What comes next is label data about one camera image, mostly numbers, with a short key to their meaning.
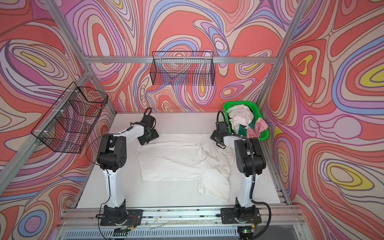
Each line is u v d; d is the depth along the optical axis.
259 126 1.03
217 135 0.79
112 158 0.57
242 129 0.99
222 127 0.82
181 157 0.94
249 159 0.53
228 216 0.73
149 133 0.87
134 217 0.72
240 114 1.03
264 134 0.99
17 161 0.54
